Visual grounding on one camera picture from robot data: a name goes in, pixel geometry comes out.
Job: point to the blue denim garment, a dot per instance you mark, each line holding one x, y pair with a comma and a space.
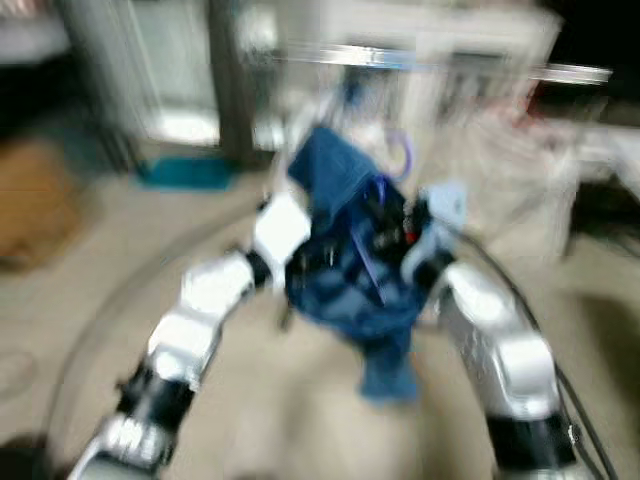
340, 280

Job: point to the purple plastic hanger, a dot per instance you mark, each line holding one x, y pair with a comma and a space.
409, 155

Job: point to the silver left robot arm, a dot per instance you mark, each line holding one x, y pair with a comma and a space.
195, 310

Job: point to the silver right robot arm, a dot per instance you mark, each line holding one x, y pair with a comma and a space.
495, 340

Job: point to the white plastic bag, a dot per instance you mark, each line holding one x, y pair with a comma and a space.
510, 170

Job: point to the teal floor mat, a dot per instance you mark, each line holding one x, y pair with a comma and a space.
185, 173

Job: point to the white cabinet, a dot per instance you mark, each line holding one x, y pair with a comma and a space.
480, 25

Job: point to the brown cardboard box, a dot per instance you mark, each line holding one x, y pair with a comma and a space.
35, 200

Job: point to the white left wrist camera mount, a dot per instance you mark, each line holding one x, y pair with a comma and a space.
280, 230

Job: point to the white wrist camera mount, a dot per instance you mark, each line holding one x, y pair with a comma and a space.
435, 240
280, 230

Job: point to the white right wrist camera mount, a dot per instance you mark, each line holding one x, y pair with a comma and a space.
435, 240

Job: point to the metal clothes rail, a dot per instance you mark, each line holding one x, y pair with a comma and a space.
560, 72

